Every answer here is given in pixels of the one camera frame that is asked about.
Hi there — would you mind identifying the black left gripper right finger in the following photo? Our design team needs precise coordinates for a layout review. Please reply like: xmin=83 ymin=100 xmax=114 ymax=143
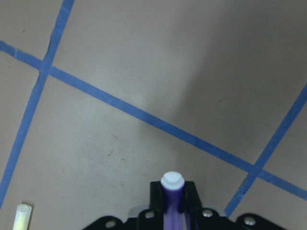
xmin=183 ymin=181 xmax=203 ymax=230

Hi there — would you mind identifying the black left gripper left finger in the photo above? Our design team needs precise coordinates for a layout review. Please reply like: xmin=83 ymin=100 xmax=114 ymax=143
xmin=150 ymin=181 xmax=166 ymax=230

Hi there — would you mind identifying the purple highlighter pen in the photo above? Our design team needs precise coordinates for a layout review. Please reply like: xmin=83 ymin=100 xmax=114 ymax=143
xmin=161 ymin=171 xmax=185 ymax=230

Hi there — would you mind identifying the yellow highlighter pen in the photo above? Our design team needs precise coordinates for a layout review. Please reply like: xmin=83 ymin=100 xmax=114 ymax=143
xmin=13 ymin=204 xmax=32 ymax=230

